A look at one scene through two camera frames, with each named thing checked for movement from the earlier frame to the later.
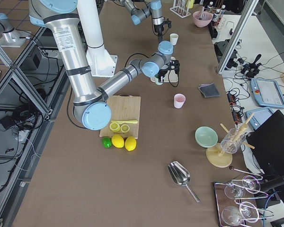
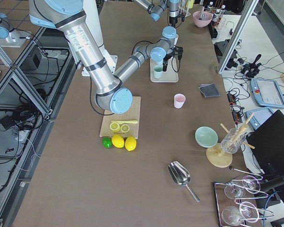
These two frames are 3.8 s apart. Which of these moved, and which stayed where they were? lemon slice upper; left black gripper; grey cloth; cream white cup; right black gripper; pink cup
Moved: right black gripper; left black gripper
Stayed: grey cloth; lemon slice upper; cream white cup; pink cup
